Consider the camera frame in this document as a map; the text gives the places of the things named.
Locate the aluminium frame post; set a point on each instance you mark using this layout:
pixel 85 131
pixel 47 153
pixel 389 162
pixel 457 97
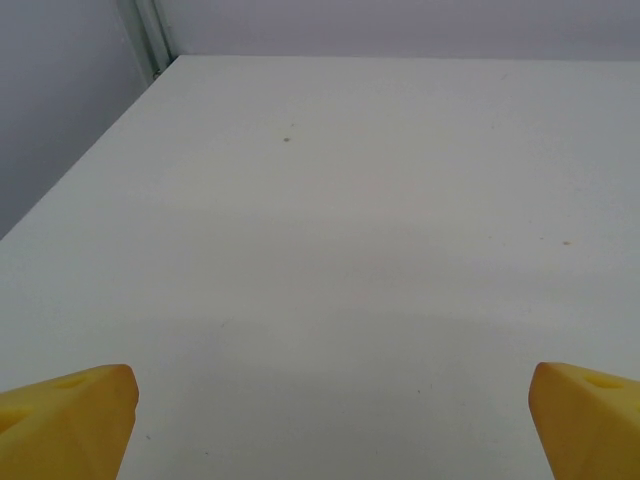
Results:
pixel 145 35

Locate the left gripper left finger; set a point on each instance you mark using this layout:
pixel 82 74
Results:
pixel 60 430

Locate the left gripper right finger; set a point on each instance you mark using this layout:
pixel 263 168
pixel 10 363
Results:
pixel 595 430

